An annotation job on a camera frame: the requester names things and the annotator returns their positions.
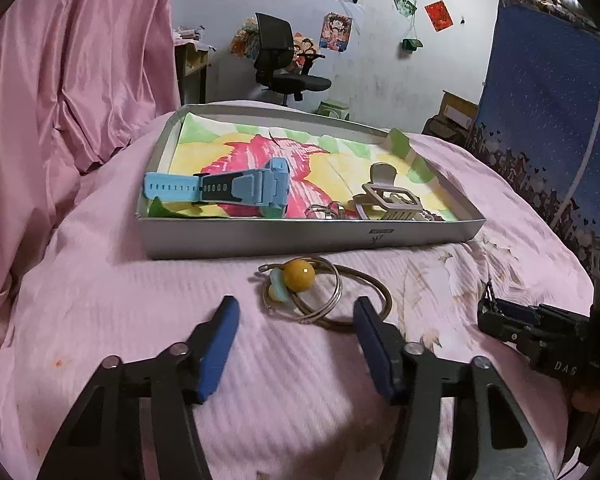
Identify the person's right hand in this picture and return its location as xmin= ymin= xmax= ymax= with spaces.
xmin=571 ymin=384 xmax=600 ymax=429

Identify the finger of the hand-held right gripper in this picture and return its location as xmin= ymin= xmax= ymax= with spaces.
xmin=495 ymin=298 xmax=589 ymax=334
xmin=478 ymin=301 xmax=537 ymax=357

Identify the black office chair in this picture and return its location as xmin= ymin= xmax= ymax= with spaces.
xmin=252 ymin=12 xmax=332 ymax=107

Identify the grey hair claw clip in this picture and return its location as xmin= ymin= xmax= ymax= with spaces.
xmin=350 ymin=162 xmax=433 ymax=221

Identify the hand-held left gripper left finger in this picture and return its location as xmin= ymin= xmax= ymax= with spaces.
xmin=36 ymin=295 xmax=241 ymax=480

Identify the pink satin curtain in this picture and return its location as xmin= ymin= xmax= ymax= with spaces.
xmin=0 ymin=0 xmax=181 ymax=366

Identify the coloured drawing paper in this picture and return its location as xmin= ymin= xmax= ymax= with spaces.
xmin=150 ymin=112 xmax=458 ymax=221

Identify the anime wall poster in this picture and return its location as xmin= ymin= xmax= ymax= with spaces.
xmin=320 ymin=12 xmax=353 ymax=52

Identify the colourful wall poster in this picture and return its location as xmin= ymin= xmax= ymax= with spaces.
xmin=230 ymin=17 xmax=261 ymax=61

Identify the grey cardboard box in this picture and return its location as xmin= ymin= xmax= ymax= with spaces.
xmin=136 ymin=104 xmax=487 ymax=261

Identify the blue smartwatch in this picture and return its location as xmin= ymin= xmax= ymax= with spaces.
xmin=142 ymin=157 xmax=305 ymax=218

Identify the red paper wall decoration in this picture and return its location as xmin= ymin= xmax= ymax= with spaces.
xmin=424 ymin=0 xmax=454 ymax=32

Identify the cartoon wall poster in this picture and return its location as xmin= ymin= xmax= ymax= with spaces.
xmin=292 ymin=32 xmax=322 ymax=73

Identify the hair tie with yellow bead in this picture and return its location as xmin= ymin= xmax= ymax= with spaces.
xmin=257 ymin=256 xmax=393 ymax=332

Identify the green plastic stool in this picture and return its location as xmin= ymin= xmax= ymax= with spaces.
xmin=316 ymin=100 xmax=351 ymax=121

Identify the brown cardboard carton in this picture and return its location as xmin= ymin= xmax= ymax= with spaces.
xmin=437 ymin=90 xmax=481 ymax=128

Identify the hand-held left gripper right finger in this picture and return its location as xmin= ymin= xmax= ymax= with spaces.
xmin=352 ymin=296 xmax=556 ymax=480

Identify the dark bag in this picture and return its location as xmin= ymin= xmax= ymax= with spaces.
xmin=422 ymin=116 xmax=473 ymax=148

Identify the pink floral bedspread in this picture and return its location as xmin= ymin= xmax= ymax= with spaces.
xmin=0 ymin=100 xmax=600 ymax=480

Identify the wooden desk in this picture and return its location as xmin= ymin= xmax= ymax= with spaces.
xmin=172 ymin=37 xmax=213 ymax=108

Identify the blue starry cloth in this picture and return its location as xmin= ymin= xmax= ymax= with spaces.
xmin=462 ymin=0 xmax=600 ymax=306

